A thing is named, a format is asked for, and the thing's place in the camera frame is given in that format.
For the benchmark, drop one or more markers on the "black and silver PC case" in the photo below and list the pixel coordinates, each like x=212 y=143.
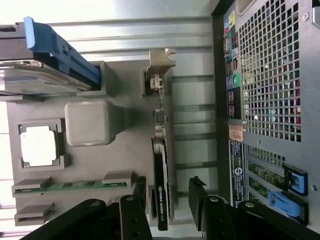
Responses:
x=310 y=100

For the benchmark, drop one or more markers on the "green RAM stick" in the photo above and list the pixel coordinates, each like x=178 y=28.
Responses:
x=75 y=186

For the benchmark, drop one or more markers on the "blue card retention latch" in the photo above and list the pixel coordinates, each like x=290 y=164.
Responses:
x=298 y=181
x=282 y=203

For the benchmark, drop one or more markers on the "silver CPU chip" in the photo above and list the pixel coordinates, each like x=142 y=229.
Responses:
x=37 y=146

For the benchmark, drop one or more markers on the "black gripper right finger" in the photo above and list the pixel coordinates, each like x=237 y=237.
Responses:
x=212 y=220

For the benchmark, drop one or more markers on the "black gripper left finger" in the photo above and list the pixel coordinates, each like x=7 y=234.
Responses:
x=132 y=220

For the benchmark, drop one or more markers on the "grey plastic parts rack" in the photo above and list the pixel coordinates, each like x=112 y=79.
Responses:
x=120 y=160

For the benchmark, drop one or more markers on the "hard disk in blue caddy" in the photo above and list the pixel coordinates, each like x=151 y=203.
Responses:
x=62 y=57

